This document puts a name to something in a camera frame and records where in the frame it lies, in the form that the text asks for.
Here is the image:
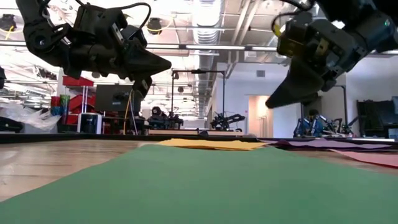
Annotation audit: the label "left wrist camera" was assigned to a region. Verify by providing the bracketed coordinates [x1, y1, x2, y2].
[132, 76, 154, 99]

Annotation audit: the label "clear plastic sheet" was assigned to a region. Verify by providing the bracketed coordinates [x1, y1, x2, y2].
[0, 101, 62, 132]

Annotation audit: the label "black aluminium table frame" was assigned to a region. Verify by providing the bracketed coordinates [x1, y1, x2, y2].
[0, 133, 398, 144]

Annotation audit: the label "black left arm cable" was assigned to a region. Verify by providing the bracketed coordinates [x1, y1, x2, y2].
[74, 0, 152, 30]

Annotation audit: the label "green paper sheet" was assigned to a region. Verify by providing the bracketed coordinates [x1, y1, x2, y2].
[0, 143, 398, 224]

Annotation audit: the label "purple paper sheet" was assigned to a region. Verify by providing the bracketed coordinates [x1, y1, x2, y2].
[267, 138, 397, 151]

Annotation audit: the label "pink paper sheet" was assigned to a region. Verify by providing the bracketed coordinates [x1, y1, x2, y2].
[331, 148, 398, 169]

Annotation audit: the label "person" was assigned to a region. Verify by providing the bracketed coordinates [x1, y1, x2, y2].
[303, 108, 324, 138]
[149, 106, 165, 128]

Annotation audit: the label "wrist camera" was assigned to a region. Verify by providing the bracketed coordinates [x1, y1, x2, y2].
[277, 18, 315, 60]
[132, 76, 154, 99]

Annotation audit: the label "black monitor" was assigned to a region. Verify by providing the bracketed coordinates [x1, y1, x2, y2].
[95, 84, 142, 113]

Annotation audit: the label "yellow hanging cable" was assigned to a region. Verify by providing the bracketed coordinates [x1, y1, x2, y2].
[123, 90, 133, 134]

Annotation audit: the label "silver ceiling duct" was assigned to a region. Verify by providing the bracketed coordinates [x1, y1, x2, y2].
[190, 0, 225, 74]

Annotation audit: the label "long ceiling light bar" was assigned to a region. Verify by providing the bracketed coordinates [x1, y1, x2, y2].
[0, 42, 287, 55]

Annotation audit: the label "red bin rack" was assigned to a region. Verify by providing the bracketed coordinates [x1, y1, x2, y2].
[62, 75, 96, 125]

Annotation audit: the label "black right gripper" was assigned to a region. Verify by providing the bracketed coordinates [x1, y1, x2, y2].
[266, 20, 366, 109]

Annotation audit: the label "black cabinet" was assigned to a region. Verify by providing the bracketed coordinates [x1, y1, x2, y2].
[356, 99, 398, 139]

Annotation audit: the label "background robot arms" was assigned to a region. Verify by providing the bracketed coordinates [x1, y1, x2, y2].
[322, 115, 355, 136]

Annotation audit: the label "yellow paper sheet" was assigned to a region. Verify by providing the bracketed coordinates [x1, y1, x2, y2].
[155, 138, 269, 151]
[214, 145, 261, 151]

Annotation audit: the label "white box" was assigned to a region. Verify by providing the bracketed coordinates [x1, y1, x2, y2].
[76, 113, 103, 134]

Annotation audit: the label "black ceiling device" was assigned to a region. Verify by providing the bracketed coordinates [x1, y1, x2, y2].
[0, 14, 17, 32]
[145, 17, 165, 35]

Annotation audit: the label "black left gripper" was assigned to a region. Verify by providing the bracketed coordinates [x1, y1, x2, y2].
[63, 4, 172, 80]

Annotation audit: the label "black camera stand frame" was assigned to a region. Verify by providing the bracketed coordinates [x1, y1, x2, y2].
[170, 68, 227, 125]

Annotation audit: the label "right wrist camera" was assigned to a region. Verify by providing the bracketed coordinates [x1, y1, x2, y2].
[277, 18, 315, 60]

